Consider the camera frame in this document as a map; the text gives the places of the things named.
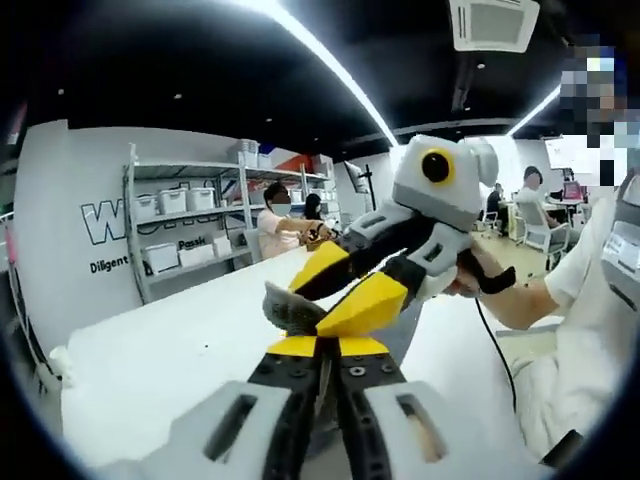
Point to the ceiling air conditioner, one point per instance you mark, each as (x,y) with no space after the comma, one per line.
(495,25)

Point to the short ceiling light strip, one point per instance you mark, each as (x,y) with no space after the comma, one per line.
(535,107)

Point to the black monitor on stand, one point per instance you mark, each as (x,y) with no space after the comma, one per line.
(362,180)

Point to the pink hanging item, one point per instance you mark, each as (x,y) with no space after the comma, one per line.
(10,240)

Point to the group of white storage boxes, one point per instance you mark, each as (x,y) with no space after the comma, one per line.
(175,200)

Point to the grey metal shelf rack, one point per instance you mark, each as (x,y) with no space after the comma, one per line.
(190,225)

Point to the grey white chest device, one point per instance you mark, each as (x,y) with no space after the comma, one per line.
(620,250)

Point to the long ceiling light strip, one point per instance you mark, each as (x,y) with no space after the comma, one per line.
(340,65)

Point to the white office chair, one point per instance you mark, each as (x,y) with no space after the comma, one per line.
(542,232)

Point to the person's right hand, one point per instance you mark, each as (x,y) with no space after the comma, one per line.
(457,287)

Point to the white paper cup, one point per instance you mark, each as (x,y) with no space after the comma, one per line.
(62,365)

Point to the grey towel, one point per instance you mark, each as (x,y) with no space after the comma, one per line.
(290,305)

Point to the person's torso white shirt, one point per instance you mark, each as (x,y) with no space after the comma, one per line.
(575,350)

